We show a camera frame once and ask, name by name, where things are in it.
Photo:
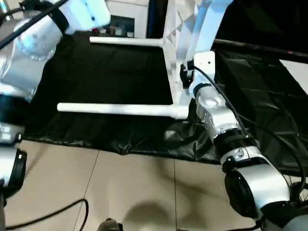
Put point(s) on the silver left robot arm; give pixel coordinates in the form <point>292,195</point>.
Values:
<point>24,60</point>

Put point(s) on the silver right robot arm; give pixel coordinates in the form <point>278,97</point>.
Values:
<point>252,173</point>

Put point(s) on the black box with gold label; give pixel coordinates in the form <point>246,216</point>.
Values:
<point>157,19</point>

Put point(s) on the black plastic mat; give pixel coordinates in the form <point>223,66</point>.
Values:
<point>108,72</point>

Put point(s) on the white glass-door cabinet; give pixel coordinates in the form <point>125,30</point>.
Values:
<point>125,19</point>

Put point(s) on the white board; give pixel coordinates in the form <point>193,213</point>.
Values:
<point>297,74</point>

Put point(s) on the black metal rail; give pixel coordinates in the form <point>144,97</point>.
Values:
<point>252,48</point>

